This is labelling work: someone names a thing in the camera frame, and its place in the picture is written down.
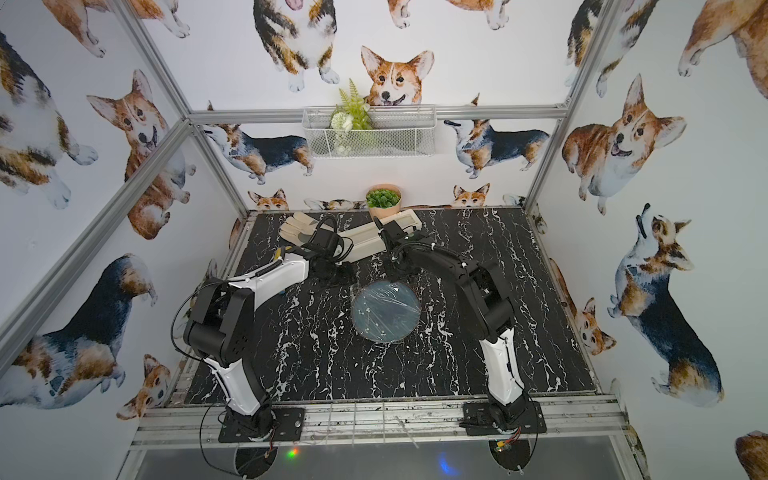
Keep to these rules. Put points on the clear plastic wrap sheet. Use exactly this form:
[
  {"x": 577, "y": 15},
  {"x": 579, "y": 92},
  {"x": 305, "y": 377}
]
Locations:
[{"x": 385, "y": 311}]

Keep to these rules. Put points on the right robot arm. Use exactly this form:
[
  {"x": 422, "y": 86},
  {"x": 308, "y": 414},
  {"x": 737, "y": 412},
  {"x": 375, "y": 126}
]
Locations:
[{"x": 485, "y": 305}]

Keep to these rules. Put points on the beige work glove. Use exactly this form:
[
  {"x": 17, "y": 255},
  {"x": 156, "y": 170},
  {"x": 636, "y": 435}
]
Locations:
[{"x": 298, "y": 228}]

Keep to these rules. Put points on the cream plastic wrap dispenser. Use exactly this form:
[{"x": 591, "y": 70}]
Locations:
[{"x": 365, "y": 240}]

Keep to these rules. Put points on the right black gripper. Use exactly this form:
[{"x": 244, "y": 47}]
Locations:
[{"x": 390, "y": 272}]

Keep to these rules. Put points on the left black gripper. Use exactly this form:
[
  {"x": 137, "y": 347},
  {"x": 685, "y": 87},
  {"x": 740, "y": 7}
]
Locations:
[{"x": 335, "y": 264}]

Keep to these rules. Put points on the white wire wall basket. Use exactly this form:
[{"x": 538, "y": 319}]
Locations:
[{"x": 379, "y": 132}]

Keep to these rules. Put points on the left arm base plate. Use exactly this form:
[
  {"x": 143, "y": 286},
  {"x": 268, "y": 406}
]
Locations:
[{"x": 281, "y": 424}]

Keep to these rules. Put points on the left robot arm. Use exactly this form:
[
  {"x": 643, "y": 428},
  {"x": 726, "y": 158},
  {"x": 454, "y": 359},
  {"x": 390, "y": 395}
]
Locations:
[{"x": 224, "y": 314}]

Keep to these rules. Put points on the blue-grey ceramic plate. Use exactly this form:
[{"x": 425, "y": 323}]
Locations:
[{"x": 385, "y": 312}]

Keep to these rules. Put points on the green fern with white flower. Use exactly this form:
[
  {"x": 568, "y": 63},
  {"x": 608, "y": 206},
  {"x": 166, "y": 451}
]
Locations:
[{"x": 351, "y": 125}]

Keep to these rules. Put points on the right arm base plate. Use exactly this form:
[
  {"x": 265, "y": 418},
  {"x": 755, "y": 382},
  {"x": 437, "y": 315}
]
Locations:
[{"x": 492, "y": 419}]

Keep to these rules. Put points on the pink pot with succulent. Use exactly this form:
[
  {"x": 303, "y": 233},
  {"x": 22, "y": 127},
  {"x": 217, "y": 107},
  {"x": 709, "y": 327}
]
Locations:
[{"x": 383, "y": 200}]

